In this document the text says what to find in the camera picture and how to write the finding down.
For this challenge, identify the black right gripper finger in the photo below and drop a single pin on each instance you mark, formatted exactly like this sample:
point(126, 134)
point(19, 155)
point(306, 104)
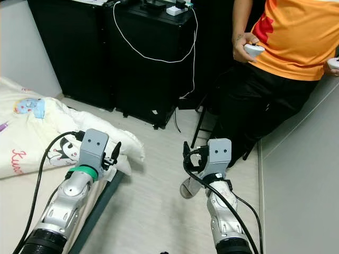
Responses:
point(187, 156)

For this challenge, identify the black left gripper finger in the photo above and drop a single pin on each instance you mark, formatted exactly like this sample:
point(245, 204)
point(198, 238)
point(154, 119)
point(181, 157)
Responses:
point(116, 152)

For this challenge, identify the cream cartoon print quilt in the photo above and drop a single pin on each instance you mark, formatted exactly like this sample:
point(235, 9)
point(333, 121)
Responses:
point(32, 143)

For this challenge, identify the white handheld controller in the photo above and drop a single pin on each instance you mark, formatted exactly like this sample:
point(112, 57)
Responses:
point(254, 50)
point(333, 63)

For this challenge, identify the person's right forearm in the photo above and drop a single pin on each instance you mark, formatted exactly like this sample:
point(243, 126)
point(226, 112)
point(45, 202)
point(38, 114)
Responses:
point(242, 18)

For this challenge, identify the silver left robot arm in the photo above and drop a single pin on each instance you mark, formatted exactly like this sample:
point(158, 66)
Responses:
point(69, 201)

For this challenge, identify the person's right hand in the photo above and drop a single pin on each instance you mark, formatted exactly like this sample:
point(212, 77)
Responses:
point(240, 46)

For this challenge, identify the grey slipper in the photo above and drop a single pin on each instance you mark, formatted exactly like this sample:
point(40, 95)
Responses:
point(190, 189)

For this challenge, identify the person's black trousers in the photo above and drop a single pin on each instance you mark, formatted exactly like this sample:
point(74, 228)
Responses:
point(259, 106)

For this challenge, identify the mattress with beige sheet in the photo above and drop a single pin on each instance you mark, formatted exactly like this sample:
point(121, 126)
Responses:
point(26, 217)

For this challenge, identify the plain black cabinet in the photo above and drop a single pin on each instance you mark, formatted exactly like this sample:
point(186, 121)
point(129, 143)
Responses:
point(63, 53)

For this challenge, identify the white power adapter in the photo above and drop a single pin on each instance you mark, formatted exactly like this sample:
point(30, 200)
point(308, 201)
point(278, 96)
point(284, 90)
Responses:
point(174, 10)

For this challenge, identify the black desktop device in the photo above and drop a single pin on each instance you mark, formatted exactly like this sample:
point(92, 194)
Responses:
point(153, 5)

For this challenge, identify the person's orange shirt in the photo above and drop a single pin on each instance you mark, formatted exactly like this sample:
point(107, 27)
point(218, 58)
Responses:
point(296, 37)

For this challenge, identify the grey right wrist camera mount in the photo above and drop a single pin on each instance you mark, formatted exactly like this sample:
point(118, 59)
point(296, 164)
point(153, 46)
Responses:
point(220, 156)

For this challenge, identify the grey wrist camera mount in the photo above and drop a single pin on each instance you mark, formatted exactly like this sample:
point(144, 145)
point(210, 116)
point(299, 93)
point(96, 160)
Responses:
point(94, 148)
point(220, 156)

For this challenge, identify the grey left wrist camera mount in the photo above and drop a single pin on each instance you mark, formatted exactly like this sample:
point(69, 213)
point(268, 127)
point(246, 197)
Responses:
point(94, 148)

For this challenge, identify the black metal chair frame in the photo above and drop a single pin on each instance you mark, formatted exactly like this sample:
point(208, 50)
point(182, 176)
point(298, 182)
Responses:
point(198, 127)

